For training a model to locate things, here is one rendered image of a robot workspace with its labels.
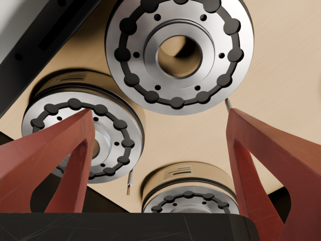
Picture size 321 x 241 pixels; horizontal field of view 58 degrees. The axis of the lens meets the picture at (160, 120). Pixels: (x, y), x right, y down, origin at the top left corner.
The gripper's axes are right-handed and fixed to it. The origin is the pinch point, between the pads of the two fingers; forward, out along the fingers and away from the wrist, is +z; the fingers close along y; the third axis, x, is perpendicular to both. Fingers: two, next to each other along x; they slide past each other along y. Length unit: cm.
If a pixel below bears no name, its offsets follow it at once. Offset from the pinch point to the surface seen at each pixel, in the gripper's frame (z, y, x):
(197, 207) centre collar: 8.3, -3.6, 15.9
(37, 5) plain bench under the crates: 25.4, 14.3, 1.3
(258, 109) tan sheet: 11.8, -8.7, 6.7
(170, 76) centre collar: 8.4, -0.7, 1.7
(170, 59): 11.3, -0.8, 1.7
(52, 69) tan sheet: 12.2, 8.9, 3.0
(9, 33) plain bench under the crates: 25.4, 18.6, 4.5
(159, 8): 8.9, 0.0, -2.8
